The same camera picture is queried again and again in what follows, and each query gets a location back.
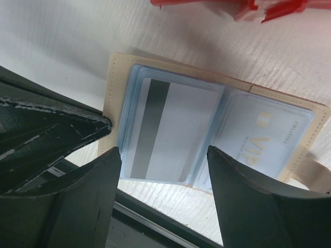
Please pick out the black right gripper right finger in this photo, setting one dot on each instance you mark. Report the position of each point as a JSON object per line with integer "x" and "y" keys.
{"x": 255, "y": 210}

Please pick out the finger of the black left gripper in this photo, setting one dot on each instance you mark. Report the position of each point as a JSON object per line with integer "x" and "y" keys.
{"x": 35, "y": 137}

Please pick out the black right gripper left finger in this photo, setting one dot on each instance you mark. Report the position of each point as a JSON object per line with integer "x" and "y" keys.
{"x": 73, "y": 210}

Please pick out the white magnetic stripe card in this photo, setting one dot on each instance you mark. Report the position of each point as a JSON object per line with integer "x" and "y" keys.
{"x": 170, "y": 126}

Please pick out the beige leather card holder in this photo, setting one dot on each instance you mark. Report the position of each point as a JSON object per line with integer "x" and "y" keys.
{"x": 125, "y": 76}

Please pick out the white VIP card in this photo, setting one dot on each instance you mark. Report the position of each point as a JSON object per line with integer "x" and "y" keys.
{"x": 259, "y": 132}

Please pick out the red plastic bin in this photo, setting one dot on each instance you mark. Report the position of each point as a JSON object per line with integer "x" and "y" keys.
{"x": 250, "y": 10}

